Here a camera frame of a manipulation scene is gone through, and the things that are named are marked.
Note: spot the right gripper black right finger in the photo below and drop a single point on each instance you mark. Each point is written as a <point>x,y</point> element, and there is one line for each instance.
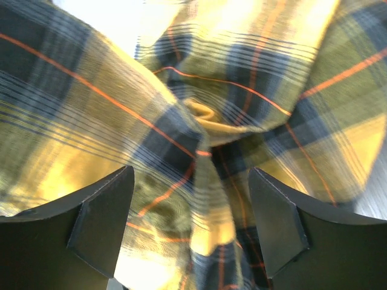
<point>309,244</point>

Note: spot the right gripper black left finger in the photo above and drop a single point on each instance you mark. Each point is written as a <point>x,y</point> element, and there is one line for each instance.
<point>70,243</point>

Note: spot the yellow plaid long sleeve shirt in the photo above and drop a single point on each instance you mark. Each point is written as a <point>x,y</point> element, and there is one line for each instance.
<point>215,88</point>

